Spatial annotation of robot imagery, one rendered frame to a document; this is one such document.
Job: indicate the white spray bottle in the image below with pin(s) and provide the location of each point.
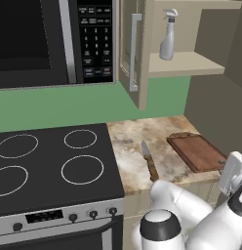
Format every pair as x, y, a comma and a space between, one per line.
167, 45

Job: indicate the brown wooden cutting board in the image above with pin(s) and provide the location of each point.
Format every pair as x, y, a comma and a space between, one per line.
197, 151

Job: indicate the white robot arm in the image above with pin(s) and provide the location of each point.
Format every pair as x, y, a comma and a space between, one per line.
178, 208

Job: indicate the black microwave oven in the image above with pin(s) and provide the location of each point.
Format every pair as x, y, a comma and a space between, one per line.
35, 42

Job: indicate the beige wall cabinet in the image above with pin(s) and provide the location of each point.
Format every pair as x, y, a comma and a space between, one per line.
188, 63

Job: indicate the black and silver stove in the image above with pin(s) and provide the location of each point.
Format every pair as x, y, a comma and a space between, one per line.
54, 169

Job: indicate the beige cabinet door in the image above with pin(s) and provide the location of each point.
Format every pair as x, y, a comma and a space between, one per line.
142, 49

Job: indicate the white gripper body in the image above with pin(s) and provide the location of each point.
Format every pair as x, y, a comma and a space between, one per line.
231, 172

